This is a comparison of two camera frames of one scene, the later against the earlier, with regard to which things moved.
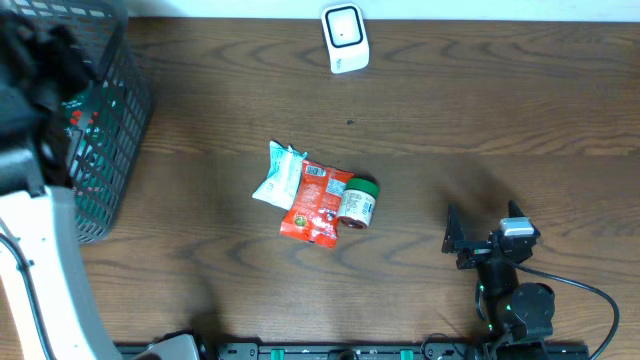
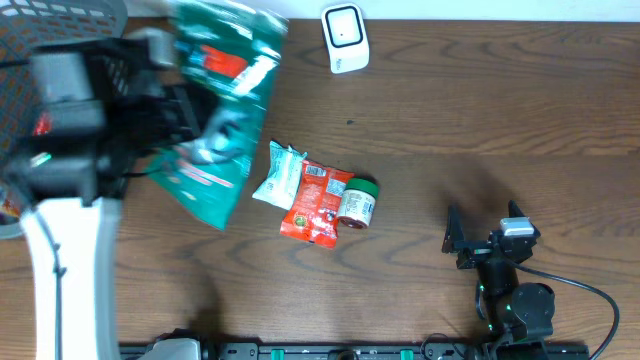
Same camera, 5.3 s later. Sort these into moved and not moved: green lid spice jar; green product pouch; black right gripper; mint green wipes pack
Moved: green product pouch
Not moved: mint green wipes pack; green lid spice jar; black right gripper
